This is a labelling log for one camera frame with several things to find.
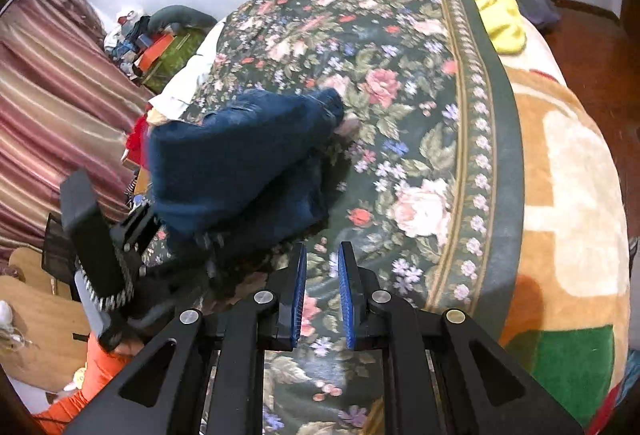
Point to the orange box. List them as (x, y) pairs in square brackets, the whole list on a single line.
[(152, 52)]

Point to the white cloth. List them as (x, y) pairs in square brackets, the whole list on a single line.
[(195, 75)]

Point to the pile of small clutter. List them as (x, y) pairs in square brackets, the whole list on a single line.
[(127, 35)]

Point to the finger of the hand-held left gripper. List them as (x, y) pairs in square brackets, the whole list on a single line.
[(210, 260)]

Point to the person's left forearm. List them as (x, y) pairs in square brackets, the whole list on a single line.
[(95, 380)]

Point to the green box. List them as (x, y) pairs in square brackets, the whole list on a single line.
[(172, 57)]

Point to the striped pink curtain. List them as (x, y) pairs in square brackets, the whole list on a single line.
[(50, 90)]

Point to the yellow cloth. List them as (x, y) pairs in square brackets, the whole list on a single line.
[(500, 20)]

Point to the red cloth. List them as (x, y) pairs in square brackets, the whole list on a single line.
[(136, 140)]

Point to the blue denim jacket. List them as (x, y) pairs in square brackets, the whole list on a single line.
[(225, 165)]

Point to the black mesh basket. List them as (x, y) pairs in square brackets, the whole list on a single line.
[(59, 250)]

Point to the grey pillow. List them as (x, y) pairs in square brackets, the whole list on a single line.
[(182, 15)]

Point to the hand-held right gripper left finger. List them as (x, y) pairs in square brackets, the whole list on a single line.
[(298, 295)]

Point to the dark floral blanket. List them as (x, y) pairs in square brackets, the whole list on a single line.
[(400, 90)]

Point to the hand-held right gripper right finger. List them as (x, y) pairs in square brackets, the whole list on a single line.
[(346, 300)]

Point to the brown white green plush blanket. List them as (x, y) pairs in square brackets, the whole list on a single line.
[(575, 165)]

